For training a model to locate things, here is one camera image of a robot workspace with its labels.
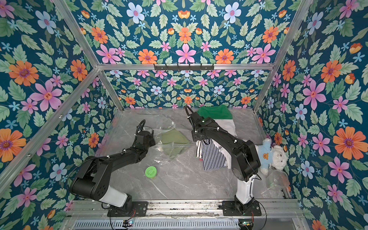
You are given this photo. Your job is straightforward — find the green tank top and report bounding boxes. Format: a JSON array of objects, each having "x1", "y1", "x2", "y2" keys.
[{"x1": 197, "y1": 105, "x2": 233, "y2": 120}]

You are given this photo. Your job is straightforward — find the black hook rail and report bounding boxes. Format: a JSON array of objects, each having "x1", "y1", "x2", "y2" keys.
[{"x1": 153, "y1": 64, "x2": 215, "y2": 71}]

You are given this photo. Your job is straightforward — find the aluminium front rail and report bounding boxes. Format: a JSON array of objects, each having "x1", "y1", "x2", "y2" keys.
[{"x1": 67, "y1": 199, "x2": 304, "y2": 219}]

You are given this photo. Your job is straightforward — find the olive green garment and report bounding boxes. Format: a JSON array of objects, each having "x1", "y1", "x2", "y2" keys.
[{"x1": 157, "y1": 128, "x2": 192, "y2": 159}]

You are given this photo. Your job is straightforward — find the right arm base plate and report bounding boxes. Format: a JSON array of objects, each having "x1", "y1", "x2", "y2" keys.
[{"x1": 218, "y1": 200, "x2": 262, "y2": 217}]

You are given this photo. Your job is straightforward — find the white teddy bear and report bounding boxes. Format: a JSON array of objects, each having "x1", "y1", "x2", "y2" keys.
[{"x1": 255, "y1": 138, "x2": 288, "y2": 176}]

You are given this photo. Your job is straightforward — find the clear plastic mesh cup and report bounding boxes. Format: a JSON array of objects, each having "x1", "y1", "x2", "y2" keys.
[{"x1": 266, "y1": 169, "x2": 290, "y2": 191}]

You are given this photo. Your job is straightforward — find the black white striped garment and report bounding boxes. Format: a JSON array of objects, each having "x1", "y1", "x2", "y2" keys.
[{"x1": 195, "y1": 140, "x2": 204, "y2": 159}]

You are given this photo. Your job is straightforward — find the green round lid container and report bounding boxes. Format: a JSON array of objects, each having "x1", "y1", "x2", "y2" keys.
[{"x1": 145, "y1": 166, "x2": 158, "y2": 179}]

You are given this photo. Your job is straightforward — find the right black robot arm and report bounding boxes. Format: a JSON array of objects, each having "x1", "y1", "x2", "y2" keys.
[{"x1": 185, "y1": 106, "x2": 261, "y2": 215}]

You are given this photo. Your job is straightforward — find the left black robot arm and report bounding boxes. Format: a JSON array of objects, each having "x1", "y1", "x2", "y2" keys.
[{"x1": 70, "y1": 120, "x2": 155, "y2": 210}]

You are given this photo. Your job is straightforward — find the bag of clothes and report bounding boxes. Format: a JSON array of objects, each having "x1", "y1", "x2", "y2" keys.
[{"x1": 144, "y1": 115, "x2": 195, "y2": 166}]

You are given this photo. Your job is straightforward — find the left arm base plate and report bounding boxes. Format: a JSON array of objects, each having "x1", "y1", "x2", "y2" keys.
[{"x1": 107, "y1": 201, "x2": 149, "y2": 217}]

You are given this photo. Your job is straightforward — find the blue white striped garment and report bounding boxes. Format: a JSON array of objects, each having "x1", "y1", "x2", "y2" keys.
[{"x1": 200, "y1": 139, "x2": 227, "y2": 171}]

